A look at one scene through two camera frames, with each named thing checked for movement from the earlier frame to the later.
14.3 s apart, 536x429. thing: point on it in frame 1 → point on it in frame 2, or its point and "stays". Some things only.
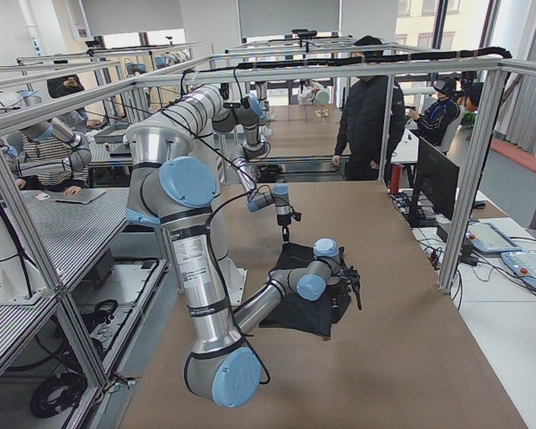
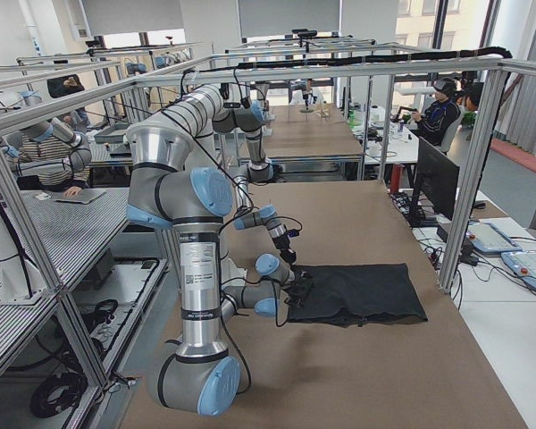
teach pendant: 487,237 stays
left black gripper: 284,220 → 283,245
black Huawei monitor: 437,180 stays
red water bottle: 396,176 stays
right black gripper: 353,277 → 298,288
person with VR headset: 439,115 stays
